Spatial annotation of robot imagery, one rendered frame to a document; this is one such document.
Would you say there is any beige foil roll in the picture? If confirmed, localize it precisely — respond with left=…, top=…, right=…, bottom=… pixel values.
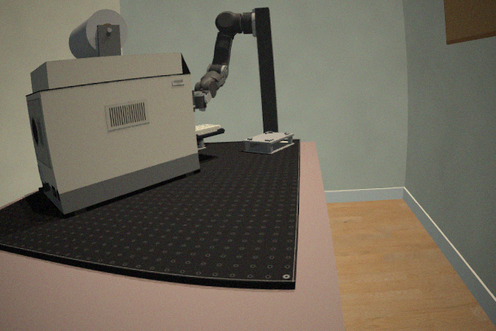
left=69, top=9, right=128, bottom=59

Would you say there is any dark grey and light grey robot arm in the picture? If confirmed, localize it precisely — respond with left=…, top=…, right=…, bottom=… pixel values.
left=195, top=9, right=257, bottom=112

